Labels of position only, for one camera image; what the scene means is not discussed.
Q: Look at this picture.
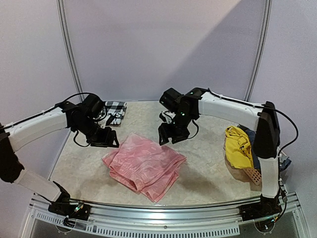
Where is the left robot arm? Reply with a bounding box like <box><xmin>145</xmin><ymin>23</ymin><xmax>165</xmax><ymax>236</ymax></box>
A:
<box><xmin>0</xmin><ymin>93</ymin><xmax>119</xmax><ymax>215</ymax></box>

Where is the pink garment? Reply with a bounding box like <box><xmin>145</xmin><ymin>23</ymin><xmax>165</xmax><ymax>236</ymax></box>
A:
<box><xmin>102</xmin><ymin>133</ymin><xmax>186</xmax><ymax>203</ymax></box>

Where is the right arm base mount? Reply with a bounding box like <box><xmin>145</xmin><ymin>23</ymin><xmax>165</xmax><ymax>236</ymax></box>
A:
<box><xmin>238</xmin><ymin>191</ymin><xmax>288</xmax><ymax>223</ymax></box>

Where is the navy blue garment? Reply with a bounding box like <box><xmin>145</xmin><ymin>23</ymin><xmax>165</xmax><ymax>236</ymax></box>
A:
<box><xmin>238</xmin><ymin>125</ymin><xmax>292</xmax><ymax>172</ymax></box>

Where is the yellow garment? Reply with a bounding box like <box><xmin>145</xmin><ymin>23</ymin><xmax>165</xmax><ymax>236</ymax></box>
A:
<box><xmin>225</xmin><ymin>126</ymin><xmax>254</xmax><ymax>169</ymax></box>

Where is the left corner wall post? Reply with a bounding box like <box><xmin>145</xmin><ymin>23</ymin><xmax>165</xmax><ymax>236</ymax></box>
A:
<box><xmin>56</xmin><ymin>0</ymin><xmax>83</xmax><ymax>93</ymax></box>

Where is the aluminium front rail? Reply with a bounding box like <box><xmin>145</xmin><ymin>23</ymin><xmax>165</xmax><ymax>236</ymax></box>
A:
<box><xmin>22</xmin><ymin>193</ymin><xmax>309</xmax><ymax>238</ymax></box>

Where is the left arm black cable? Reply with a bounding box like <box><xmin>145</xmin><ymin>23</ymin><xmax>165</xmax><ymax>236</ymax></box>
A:
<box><xmin>0</xmin><ymin>92</ymin><xmax>109</xmax><ymax>148</ymax></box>

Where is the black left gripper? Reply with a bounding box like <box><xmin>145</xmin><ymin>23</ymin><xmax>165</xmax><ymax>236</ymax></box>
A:
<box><xmin>74</xmin><ymin>117</ymin><xmax>119</xmax><ymax>147</ymax></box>

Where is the pink laundry basket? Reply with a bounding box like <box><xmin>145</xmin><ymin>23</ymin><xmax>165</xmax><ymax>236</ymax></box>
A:
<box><xmin>242</xmin><ymin>168</ymin><xmax>262</xmax><ymax>185</ymax></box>

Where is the corner wall post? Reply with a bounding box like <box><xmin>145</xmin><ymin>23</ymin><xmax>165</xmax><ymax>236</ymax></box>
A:
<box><xmin>244</xmin><ymin>0</ymin><xmax>272</xmax><ymax>101</ymax></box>
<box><xmin>56</xmin><ymin>0</ymin><xmax>83</xmax><ymax>93</ymax></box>

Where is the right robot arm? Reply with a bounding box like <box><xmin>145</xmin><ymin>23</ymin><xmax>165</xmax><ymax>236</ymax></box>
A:
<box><xmin>158</xmin><ymin>88</ymin><xmax>280</xmax><ymax>216</ymax></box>

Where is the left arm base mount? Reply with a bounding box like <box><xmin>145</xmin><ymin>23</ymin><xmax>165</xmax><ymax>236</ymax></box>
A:
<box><xmin>48</xmin><ymin>181</ymin><xmax>92</xmax><ymax>221</ymax></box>

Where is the right corner wall post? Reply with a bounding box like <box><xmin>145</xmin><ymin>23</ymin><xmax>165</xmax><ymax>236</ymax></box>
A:
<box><xmin>244</xmin><ymin>0</ymin><xmax>272</xmax><ymax>101</ymax></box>

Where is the black white checkered shirt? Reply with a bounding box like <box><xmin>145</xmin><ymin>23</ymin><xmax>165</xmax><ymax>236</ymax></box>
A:
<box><xmin>98</xmin><ymin>101</ymin><xmax>127</xmax><ymax>127</ymax></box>

